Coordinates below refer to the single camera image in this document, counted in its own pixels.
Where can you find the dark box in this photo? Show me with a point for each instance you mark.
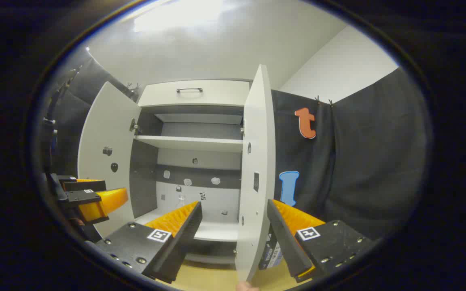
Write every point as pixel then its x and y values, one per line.
pixel 271 252

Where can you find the grey cabinet door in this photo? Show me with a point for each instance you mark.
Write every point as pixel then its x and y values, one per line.
pixel 257 133
pixel 103 121

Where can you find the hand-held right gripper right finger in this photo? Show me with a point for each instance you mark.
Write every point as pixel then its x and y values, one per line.
pixel 285 238

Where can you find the clear plastic bottle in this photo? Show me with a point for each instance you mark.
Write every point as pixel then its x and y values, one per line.
pixel 181 199

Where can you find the white cabinet shelf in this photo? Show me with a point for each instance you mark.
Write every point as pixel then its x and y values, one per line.
pixel 192 142

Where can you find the grey cabinet drawer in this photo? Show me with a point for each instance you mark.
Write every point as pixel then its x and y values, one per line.
pixel 217 95

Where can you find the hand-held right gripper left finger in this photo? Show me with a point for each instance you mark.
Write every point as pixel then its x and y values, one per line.
pixel 184 234

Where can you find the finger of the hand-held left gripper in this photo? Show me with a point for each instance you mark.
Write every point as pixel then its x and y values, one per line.
pixel 87 186
pixel 103 204

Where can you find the grey cabinet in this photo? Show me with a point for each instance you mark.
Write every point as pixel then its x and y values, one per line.
pixel 200 163

